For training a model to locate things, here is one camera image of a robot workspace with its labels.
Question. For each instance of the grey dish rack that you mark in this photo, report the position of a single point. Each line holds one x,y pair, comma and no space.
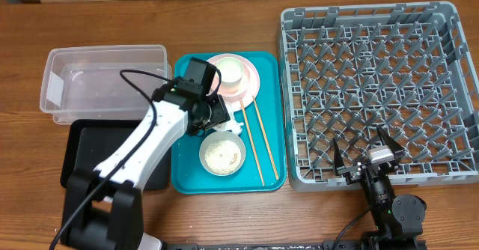
405,67

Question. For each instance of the right wooden chopstick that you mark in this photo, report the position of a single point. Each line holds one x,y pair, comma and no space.
266,140

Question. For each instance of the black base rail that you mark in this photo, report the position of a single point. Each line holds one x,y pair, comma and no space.
325,245

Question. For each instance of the white napkin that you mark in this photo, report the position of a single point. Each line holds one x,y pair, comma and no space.
230,126

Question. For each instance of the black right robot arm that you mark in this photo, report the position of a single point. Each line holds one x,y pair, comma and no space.
398,218

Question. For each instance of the white rice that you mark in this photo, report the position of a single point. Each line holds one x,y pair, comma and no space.
223,157

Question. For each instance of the teal serving tray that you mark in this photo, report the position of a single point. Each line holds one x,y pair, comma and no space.
189,176

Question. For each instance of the grey bowl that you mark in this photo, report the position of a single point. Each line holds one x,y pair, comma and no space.
215,136

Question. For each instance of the clear plastic waste bin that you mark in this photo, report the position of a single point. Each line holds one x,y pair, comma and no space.
85,82

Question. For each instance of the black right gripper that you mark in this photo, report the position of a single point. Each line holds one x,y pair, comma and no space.
352,171

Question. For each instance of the wooden chopstick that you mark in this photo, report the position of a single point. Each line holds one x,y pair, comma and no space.
252,142
266,140

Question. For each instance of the large pink plate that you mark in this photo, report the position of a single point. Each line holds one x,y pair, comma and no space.
253,85

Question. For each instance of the cream cup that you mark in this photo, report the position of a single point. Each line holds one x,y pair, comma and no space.
232,71

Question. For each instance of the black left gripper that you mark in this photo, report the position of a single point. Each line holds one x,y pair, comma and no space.
220,113

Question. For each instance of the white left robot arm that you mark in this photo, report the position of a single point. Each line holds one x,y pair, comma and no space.
103,207

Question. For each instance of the black tray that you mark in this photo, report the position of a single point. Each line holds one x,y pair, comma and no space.
92,141

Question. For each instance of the left wooden chopstick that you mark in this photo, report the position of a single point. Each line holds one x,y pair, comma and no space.
252,142

